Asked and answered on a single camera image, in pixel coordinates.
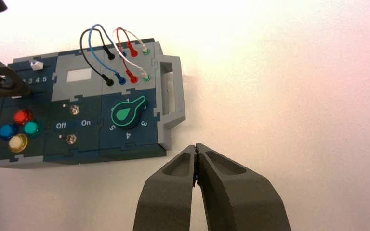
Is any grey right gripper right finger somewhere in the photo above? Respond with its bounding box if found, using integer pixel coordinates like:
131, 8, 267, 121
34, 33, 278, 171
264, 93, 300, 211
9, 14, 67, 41
196, 143, 292, 231

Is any blue push button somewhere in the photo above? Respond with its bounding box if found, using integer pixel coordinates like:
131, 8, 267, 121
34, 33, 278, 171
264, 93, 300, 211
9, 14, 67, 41
0, 123, 18, 141

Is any red push button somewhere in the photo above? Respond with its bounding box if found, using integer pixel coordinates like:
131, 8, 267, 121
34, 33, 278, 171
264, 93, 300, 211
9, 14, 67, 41
13, 109, 34, 126

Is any blue grey control panel box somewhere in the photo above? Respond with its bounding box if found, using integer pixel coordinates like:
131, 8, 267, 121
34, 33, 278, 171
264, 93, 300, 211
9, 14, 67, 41
0, 38, 186, 169

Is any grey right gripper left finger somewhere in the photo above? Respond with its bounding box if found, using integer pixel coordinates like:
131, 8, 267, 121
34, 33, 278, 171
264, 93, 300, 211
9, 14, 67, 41
132, 144, 196, 231

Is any teal push button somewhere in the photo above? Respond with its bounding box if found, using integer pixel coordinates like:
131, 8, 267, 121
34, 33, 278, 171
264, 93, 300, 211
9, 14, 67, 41
24, 120, 43, 138

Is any white jumper cable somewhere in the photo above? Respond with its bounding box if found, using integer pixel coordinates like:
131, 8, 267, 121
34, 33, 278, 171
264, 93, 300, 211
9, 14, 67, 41
112, 28, 151, 83

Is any blue jumper cable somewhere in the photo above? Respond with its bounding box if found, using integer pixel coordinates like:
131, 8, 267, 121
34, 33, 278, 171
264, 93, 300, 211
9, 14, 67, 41
89, 24, 128, 86

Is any red jumper cable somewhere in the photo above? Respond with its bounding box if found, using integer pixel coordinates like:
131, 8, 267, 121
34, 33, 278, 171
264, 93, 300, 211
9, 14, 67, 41
116, 27, 139, 84

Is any green rotary dial knob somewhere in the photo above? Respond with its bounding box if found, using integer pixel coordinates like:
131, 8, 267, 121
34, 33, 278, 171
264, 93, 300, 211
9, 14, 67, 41
111, 95, 148, 130

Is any yellow push button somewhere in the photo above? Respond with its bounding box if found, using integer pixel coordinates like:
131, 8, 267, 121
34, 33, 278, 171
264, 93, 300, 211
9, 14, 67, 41
8, 134, 28, 154

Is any white rectangular display window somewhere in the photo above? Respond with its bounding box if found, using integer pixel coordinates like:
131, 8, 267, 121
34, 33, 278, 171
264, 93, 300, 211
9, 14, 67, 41
66, 68, 93, 83

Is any metal toggle switch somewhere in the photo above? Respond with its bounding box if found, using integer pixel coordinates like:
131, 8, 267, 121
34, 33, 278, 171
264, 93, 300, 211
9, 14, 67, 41
63, 103, 80, 116
59, 134, 78, 146

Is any black jumper cable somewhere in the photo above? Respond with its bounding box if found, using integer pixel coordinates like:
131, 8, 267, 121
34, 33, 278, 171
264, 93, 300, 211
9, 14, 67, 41
79, 28, 116, 87

